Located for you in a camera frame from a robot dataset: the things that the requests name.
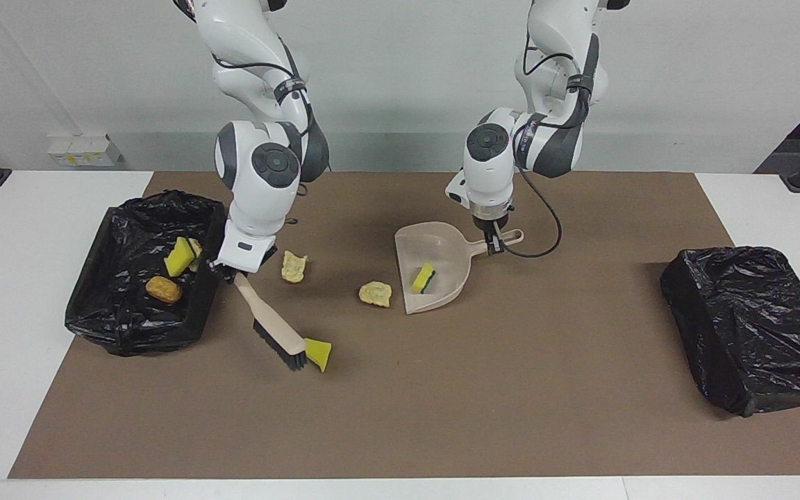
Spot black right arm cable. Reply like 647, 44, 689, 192
174, 0, 335, 192

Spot green and yellow sponge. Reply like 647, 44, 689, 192
164, 237, 196, 278

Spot beige hand brush black bristles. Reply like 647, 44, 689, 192
233, 272, 308, 372

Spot white wall socket box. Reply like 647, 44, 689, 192
47, 133, 123, 167

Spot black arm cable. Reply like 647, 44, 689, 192
174, 0, 335, 192
504, 28, 599, 259

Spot black bag-lined bin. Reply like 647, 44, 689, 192
660, 246, 800, 418
65, 190, 231, 357

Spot yellow sponge piece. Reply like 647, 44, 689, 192
303, 337, 333, 374
410, 262, 437, 295

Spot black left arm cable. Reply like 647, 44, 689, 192
504, 28, 599, 259

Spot brown table mat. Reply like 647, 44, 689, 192
8, 172, 800, 480

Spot beige foam chunk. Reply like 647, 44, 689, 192
281, 250, 308, 284
358, 281, 393, 308

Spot brown oval foam lump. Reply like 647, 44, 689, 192
145, 276, 184, 306

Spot beige plastic dustpan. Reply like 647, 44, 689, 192
394, 221, 524, 316

